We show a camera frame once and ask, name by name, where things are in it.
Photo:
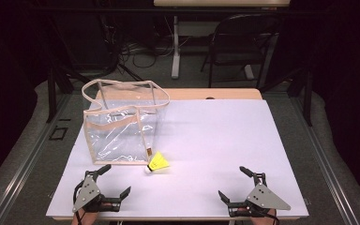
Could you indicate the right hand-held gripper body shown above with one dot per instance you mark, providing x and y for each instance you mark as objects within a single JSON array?
[{"x": 264, "y": 197}]

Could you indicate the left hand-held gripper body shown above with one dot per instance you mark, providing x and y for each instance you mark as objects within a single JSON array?
[{"x": 86, "y": 191}]

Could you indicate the clear bag with beige trim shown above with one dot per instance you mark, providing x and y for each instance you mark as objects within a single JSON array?
[{"x": 118, "y": 137}]

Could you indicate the yellow shuttlecock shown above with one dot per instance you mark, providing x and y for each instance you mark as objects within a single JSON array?
[{"x": 157, "y": 163}]

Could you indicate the person's right hand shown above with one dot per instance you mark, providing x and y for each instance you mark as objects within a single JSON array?
[{"x": 262, "y": 220}]

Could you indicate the person's left hand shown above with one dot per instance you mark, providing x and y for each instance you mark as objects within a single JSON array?
[{"x": 86, "y": 217}]

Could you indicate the black floor socket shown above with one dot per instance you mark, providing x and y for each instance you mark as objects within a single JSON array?
[{"x": 58, "y": 133}]

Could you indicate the black metal stand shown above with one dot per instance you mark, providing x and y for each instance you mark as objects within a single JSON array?
[
  {"x": 308, "y": 98},
  {"x": 51, "y": 93}
]

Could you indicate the black folding chair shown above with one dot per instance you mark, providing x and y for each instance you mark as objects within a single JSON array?
[{"x": 240, "y": 40}]

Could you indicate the white desk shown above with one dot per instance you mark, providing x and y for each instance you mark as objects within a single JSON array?
[{"x": 176, "y": 40}]

